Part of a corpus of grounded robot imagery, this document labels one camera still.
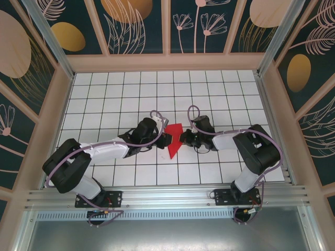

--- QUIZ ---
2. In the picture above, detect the red paper sheet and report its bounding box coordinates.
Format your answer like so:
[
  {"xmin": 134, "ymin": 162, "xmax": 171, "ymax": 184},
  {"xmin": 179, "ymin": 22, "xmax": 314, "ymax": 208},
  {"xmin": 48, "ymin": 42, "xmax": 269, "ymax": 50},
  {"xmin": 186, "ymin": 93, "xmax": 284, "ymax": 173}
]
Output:
[{"xmin": 164, "ymin": 122, "xmax": 184, "ymax": 159}]

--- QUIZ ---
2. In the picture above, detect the grey metal sheet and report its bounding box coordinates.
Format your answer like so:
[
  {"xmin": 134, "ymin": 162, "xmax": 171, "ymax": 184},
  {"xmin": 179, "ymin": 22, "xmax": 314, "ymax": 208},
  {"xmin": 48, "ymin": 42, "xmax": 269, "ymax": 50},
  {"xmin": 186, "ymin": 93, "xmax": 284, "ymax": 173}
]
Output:
[{"xmin": 14, "ymin": 205, "xmax": 324, "ymax": 251}]

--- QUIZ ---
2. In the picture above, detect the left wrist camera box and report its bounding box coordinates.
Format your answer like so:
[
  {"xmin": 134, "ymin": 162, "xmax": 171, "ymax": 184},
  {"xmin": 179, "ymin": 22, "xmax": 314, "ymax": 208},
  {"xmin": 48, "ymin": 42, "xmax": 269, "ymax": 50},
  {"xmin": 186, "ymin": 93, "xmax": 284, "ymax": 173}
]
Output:
[{"xmin": 154, "ymin": 116, "xmax": 170, "ymax": 129}]

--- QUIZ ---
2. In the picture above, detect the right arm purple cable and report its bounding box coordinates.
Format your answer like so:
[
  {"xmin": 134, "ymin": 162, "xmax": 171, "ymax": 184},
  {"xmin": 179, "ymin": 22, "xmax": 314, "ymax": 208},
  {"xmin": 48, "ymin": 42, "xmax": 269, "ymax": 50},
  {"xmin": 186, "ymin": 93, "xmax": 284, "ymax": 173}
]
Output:
[{"xmin": 187, "ymin": 105, "xmax": 285, "ymax": 225}]

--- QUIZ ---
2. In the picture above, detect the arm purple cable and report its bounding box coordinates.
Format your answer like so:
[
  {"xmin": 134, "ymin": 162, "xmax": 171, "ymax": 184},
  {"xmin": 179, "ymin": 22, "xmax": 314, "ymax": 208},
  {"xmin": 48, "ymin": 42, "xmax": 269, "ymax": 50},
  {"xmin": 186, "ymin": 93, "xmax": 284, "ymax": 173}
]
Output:
[
  {"xmin": 187, "ymin": 105, "xmax": 285, "ymax": 225},
  {"xmin": 44, "ymin": 110, "xmax": 165, "ymax": 228}
]

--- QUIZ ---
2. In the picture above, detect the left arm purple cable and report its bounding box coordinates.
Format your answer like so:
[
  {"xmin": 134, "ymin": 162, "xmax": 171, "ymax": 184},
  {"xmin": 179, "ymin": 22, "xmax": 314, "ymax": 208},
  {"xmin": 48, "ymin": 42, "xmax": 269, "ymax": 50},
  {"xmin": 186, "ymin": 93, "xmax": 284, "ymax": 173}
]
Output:
[{"xmin": 44, "ymin": 110, "xmax": 165, "ymax": 228}]

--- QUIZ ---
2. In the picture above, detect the aluminium mounting rail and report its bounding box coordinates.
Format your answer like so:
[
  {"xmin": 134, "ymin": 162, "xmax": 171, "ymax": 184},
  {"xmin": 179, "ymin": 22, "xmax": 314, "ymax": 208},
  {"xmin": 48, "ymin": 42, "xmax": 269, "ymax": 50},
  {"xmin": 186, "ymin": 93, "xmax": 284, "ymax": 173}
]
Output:
[{"xmin": 25, "ymin": 185, "xmax": 312, "ymax": 210}]

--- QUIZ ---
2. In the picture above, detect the aluminium side rail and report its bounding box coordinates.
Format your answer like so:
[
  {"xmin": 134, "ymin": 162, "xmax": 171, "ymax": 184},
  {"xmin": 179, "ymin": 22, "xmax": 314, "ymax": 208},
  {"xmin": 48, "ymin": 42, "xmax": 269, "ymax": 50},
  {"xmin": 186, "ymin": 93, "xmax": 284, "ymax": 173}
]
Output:
[{"xmin": 254, "ymin": 73, "xmax": 296, "ymax": 185}]

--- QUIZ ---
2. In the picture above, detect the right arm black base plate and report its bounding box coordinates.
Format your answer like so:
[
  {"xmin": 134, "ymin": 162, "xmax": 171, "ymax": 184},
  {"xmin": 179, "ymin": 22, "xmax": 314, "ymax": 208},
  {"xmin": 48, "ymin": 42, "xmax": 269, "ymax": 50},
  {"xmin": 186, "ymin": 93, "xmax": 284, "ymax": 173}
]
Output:
[{"xmin": 214, "ymin": 188, "xmax": 262, "ymax": 206}]

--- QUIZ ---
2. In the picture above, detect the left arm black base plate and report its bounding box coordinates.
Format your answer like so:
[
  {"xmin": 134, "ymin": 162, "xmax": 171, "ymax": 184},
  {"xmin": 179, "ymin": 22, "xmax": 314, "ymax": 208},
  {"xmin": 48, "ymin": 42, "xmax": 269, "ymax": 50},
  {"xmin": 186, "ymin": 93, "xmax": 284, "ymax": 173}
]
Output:
[{"xmin": 75, "ymin": 190, "xmax": 124, "ymax": 209}]

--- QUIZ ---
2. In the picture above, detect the slotted cable duct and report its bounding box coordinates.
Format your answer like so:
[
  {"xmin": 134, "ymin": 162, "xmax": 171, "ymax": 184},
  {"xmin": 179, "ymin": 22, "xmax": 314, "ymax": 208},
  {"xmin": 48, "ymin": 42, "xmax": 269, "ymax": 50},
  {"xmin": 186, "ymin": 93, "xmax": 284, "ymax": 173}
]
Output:
[{"xmin": 36, "ymin": 209, "xmax": 236, "ymax": 221}]

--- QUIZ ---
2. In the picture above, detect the aluminium corner post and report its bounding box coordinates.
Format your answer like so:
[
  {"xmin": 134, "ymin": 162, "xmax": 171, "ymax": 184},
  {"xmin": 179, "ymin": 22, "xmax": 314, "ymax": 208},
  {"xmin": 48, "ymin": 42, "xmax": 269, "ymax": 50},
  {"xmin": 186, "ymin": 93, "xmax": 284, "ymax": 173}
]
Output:
[
  {"xmin": 20, "ymin": 0, "xmax": 76, "ymax": 79},
  {"xmin": 255, "ymin": 0, "xmax": 307, "ymax": 76}
]

